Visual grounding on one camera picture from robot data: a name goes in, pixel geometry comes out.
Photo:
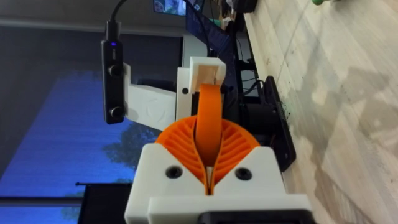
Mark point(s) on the green toy vegetable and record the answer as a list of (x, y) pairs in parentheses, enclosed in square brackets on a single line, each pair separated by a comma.
[(320, 2)]

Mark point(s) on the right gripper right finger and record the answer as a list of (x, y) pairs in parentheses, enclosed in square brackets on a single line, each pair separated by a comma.
[(252, 168)]

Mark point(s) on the white left camera bracket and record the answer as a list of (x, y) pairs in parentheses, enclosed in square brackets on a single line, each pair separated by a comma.
[(149, 105)]

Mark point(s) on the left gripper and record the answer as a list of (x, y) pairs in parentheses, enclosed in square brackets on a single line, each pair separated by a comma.
[(184, 105)]

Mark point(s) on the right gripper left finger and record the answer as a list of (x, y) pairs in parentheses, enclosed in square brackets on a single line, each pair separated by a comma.
[(161, 161)]

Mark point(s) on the computer monitor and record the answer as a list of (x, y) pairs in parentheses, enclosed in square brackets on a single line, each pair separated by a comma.
[(169, 6)]

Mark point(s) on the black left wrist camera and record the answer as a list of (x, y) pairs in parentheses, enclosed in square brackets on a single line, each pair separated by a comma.
[(112, 90)]

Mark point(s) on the black upright wrist plate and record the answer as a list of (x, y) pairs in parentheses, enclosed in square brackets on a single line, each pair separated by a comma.
[(281, 133)]

